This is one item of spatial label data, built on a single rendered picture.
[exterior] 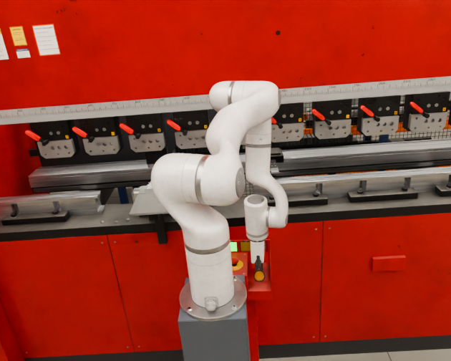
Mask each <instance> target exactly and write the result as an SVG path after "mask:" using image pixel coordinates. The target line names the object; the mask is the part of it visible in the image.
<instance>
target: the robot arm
mask: <svg viewBox="0 0 451 361"><path fill-rule="evenodd" d="M209 100H210V104H211V106H212V108H213V109H214V110H215V111H216V112H217V114H216V116H215V117H214V118H213V120H212V122H211V124H210V125H209V128H208V130H207V133H206V136H205V142H206V145H207V148H208V150H209V152H210V154H211V155H201V154H190V153H171V154H167V155H164V156H162V157H161V158H159V159H158V160H157V162H156V163H155V164H154V166H153V169H152V174H151V183H152V189H153V191H154V194H155V196H156V197H157V199H158V200H159V202H160V203H161V204H162V206H163V207H164V208H165V210H166V211H167V212H168V213H169V214H170V215H171V216H172V217H173V218H174V219H175V220H176V221H177V222H178V224H179V225H180V227H181V229H182V232H183V239H184V244H185V254H186V260H187V265H188V275H189V280H190V281H189V282H188V283H187V284H186V285H185V286H184V287H183V288H182V290H181V292H180V298H179V300H180V306H181V308H182V310H183V311H184V312H185V313H186V314H187V315H188V316H190V317H192V318H194V319H198V320H202V321H211V322H212V321H218V320H222V319H226V318H228V317H231V316H233V315H234V314H236V313H237V312H238V311H240V310H241V308H242V307H243V306H244V304H245V303H246V300H247V290H246V286H245V284H244V283H243V282H242V281H241V280H240V279H239V278H237V277H236V276H233V268H232V259H231V243H230V234H229V227H228V222H227V220H226V218H225V217H224V216H223V215H221V214H220V213H219V212H217V211H216V210H215V209H213V208H212V207H210V206H209V205H211V206H229V205H231V204H233V203H235V202H236V201H238V200H239V199H240V197H241V196H242V195H243V192H244V188H245V184H246V182H245V176H244V172H243V166H242V163H241V159H240V157H239V149H240V145H241V142H242V140H243V138H244V136H245V135H246V180H247V181H248V182H249V183H252V184H254V185H257V186H260V187H262V188H265V189H266V190H267V191H269V192H270V193H271V195H272V196H273V197H274V199H275V202H276V207H271V206H268V204H267V199H266V197H265V196H262V195H258V194H255V195H250V196H248V197H246V198H245V200H244V210H245V220H246V236H247V237H248V239H249V240H250V241H251V263H252V264H254V263H255V271H263V261H264V241H265V240H266V239H267V236H268V228H284V227H285V226H286V224H287V221H288V199H287V195H286V192H285V191H284V189H283V188H282V186H281V185H280V184H279V183H278V182H277V181H276V180H275V179H274V178H273V177H272V175H271V173H270V161H271V118H272V117H273V116H274V115H275V114H276V113H277V111H278V109H279V107H280V105H281V93H280V90H279V88H278V87H277V86H276V85H275V84H274V83H272V82H268V81H223V82H218V83H216V84H215V85H213V86H212V88H211V89H210V92H209Z"/></svg>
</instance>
